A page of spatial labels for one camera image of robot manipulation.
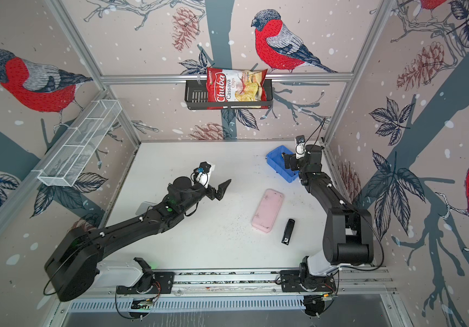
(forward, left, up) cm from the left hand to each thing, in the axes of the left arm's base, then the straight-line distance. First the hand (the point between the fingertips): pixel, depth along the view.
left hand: (218, 173), depth 76 cm
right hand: (+14, -33, -5) cm, 37 cm away
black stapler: (-15, -28, -22) cm, 39 cm away
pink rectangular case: (-5, -21, -23) cm, 31 cm away
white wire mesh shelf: (0, +55, +5) cm, 55 cm away
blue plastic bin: (+22, -29, -21) cm, 42 cm away
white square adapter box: (-2, +37, -24) cm, 44 cm away
